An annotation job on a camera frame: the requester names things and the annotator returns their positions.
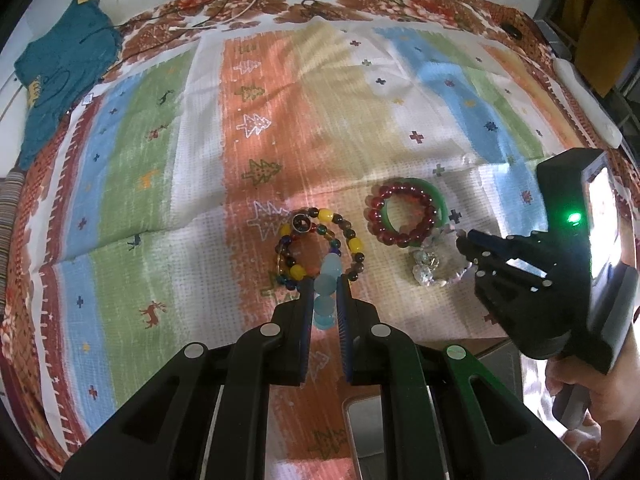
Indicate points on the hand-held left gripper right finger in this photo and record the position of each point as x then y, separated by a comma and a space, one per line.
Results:
344, 332

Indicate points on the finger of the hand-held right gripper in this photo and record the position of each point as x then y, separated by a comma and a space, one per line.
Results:
492, 246
492, 290

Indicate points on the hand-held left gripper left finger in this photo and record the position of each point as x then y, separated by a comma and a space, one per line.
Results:
303, 332

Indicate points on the person's right hand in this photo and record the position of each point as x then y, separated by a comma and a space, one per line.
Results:
607, 410

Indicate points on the green jade bangle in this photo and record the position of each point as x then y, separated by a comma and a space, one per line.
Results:
441, 202

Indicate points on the grey rectangular container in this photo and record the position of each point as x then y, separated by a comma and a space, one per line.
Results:
365, 430

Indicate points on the white oblong device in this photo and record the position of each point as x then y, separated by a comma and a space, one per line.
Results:
587, 102

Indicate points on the striped printed cloth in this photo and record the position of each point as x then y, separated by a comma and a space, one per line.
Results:
210, 170

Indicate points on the yellow cloth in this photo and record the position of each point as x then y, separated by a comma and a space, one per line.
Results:
595, 25

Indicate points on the black scissors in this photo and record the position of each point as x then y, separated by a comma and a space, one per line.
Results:
312, 6

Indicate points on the teal shirt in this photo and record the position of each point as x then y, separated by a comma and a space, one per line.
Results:
60, 75

